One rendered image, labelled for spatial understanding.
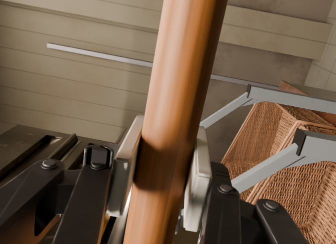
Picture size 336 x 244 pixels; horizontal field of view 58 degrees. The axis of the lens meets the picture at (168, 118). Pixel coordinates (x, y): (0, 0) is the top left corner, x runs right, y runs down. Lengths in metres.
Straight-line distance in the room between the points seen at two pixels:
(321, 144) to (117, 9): 2.38
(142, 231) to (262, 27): 2.66
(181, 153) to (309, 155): 0.48
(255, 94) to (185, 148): 0.91
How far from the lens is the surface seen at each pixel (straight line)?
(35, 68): 3.32
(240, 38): 2.77
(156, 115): 0.15
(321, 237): 1.27
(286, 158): 0.62
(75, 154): 1.70
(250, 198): 1.30
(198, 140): 0.17
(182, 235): 1.26
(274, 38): 2.83
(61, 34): 3.15
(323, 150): 0.62
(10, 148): 1.75
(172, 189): 0.17
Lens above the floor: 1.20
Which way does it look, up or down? level
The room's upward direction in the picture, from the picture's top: 79 degrees counter-clockwise
